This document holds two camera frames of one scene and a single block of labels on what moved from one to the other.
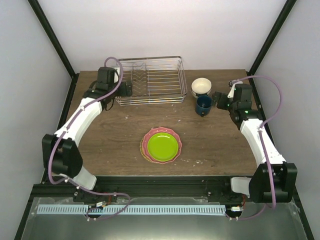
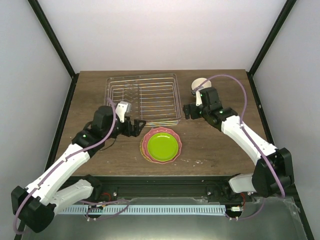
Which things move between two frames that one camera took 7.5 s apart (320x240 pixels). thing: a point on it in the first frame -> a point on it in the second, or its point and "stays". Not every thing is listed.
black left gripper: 129,87 -> 129,133
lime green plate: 162,146 stays
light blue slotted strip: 112,209 stays
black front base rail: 211,187 stays
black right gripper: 215,97 -> 193,115
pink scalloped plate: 147,137 stays
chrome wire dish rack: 154,80 -> 154,98
